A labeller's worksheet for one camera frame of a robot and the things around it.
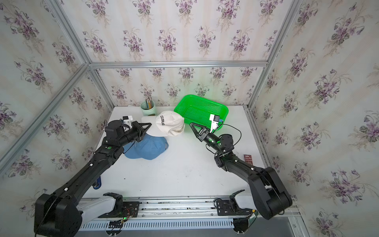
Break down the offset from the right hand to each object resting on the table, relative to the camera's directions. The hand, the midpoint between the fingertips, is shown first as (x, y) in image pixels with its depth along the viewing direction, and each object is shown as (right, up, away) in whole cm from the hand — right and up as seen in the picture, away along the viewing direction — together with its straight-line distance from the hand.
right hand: (192, 126), depth 71 cm
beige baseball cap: (-14, +1, +10) cm, 17 cm away
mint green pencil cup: (-28, +9, +29) cm, 41 cm away
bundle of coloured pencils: (-30, +14, +31) cm, 45 cm away
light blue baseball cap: (-26, -13, +16) cm, 33 cm away
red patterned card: (+36, -22, +20) cm, 46 cm away
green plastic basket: (+5, +11, +48) cm, 49 cm away
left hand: (-20, +1, +4) cm, 21 cm away
